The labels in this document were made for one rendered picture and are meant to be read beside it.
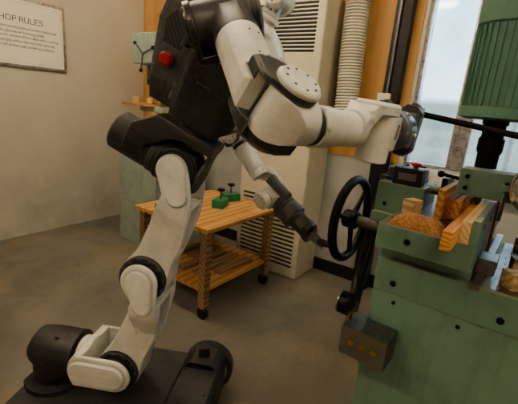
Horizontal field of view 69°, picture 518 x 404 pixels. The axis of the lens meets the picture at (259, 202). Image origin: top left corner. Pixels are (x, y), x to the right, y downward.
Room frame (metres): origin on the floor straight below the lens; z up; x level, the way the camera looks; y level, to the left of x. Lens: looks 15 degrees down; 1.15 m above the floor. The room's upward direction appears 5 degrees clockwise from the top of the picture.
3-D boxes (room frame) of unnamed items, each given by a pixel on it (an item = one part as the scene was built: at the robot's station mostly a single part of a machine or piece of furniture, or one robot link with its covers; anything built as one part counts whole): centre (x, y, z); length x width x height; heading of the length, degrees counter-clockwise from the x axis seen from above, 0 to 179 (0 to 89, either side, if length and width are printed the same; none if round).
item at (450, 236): (0.95, -0.56, 0.92); 0.62 x 0.02 x 0.04; 144
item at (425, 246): (1.07, -0.51, 0.87); 0.61 x 0.30 x 0.06; 144
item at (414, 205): (0.98, -0.41, 0.92); 0.04 x 0.03 x 0.04; 122
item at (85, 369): (1.08, 0.45, 0.28); 0.21 x 0.20 x 0.13; 83
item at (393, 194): (1.12, -0.45, 0.91); 0.15 x 0.14 x 0.09; 144
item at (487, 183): (0.97, -0.60, 0.99); 0.14 x 0.07 x 0.09; 53
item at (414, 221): (0.86, -0.38, 0.91); 0.12 x 0.09 x 0.03; 54
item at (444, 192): (1.02, -0.52, 0.94); 0.21 x 0.01 x 0.08; 143
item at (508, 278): (0.78, -0.59, 0.82); 0.04 x 0.04 x 0.04; 3
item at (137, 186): (2.93, 0.77, 0.79); 0.62 x 0.48 x 1.58; 56
